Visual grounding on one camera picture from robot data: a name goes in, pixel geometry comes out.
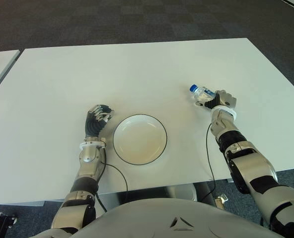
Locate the white plate black rim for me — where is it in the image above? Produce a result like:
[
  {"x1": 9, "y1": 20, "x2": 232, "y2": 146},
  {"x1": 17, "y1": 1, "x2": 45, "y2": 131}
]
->
[{"x1": 112, "y1": 114, "x2": 168, "y2": 166}]

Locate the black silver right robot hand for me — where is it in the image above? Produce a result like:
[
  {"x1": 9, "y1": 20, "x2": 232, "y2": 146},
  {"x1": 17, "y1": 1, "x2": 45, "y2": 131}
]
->
[{"x1": 195, "y1": 90, "x2": 238, "y2": 111}]

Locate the clear water bottle blue cap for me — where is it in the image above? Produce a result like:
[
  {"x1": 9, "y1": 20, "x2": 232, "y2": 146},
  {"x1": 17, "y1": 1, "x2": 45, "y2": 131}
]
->
[{"x1": 189, "y1": 84, "x2": 217, "y2": 103}]

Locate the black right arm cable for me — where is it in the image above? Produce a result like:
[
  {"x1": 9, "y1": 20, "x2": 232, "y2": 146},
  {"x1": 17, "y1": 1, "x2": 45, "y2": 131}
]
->
[{"x1": 199, "y1": 122, "x2": 217, "y2": 203}]

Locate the grey robot torso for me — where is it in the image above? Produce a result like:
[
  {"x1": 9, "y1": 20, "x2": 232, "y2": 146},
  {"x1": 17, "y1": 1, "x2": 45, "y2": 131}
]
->
[{"x1": 35, "y1": 190, "x2": 279, "y2": 238}]

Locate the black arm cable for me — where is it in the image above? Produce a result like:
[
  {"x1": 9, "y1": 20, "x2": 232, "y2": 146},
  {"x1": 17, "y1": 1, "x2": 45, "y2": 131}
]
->
[
  {"x1": 199, "y1": 122, "x2": 217, "y2": 203},
  {"x1": 94, "y1": 148, "x2": 129, "y2": 214}
]

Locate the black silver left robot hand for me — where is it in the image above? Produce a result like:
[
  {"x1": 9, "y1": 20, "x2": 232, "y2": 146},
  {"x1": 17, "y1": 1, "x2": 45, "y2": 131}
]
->
[{"x1": 84, "y1": 104, "x2": 114, "y2": 138}]

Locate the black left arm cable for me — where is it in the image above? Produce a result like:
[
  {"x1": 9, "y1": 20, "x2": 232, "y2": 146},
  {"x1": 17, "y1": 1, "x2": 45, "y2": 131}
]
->
[{"x1": 94, "y1": 148, "x2": 129, "y2": 214}]

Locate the black wheeled stand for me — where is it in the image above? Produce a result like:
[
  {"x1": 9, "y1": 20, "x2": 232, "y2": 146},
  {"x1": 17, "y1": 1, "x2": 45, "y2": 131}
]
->
[{"x1": 0, "y1": 211, "x2": 19, "y2": 238}]

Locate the small tan floor bracket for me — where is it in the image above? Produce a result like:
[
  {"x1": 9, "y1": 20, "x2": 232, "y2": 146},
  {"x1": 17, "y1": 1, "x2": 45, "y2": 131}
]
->
[{"x1": 214, "y1": 195, "x2": 228, "y2": 210}]

